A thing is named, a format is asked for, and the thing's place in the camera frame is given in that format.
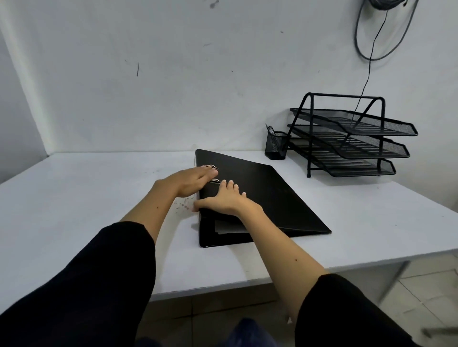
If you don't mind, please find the person's left hand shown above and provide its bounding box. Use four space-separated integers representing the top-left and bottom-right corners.
154 165 219 199

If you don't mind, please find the person's right hand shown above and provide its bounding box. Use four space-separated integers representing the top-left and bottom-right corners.
193 180 264 217

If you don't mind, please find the black ring binder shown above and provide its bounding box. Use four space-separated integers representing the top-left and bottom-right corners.
194 149 332 248

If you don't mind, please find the person's right forearm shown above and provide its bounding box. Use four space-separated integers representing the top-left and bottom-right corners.
236 207 419 347

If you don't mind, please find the person's left forearm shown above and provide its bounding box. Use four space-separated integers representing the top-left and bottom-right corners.
0 180 177 347

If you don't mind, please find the black mesh pen holder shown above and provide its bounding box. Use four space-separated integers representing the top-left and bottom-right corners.
264 124 291 161

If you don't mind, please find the black three-tier mesh tray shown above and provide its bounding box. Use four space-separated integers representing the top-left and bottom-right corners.
287 92 419 179

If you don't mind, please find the person's blue jeans leg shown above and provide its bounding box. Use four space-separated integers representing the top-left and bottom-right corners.
225 317 278 347

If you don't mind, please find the grey metal table leg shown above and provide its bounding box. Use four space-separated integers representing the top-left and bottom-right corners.
379 261 411 305

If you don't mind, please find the thin black cable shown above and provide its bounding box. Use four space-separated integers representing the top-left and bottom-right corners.
352 10 389 123

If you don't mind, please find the grey looped cable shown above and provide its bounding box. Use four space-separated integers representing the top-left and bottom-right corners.
354 0 420 61

